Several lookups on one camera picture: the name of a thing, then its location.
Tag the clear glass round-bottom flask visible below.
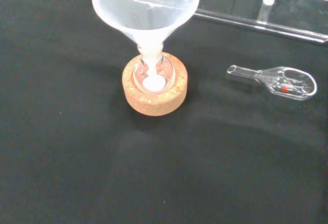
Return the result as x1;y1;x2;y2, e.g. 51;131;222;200
133;43;176;93

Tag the clear acrylic funnel stand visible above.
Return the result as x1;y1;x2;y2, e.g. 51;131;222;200
69;0;328;44

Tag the clear glass weighing funnel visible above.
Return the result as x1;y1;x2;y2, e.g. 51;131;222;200
226;65;318;101

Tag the black bench cloth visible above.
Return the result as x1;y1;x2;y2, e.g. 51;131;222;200
0;0;328;224

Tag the brown cork ring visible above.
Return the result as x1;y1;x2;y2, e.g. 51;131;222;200
121;52;189;117

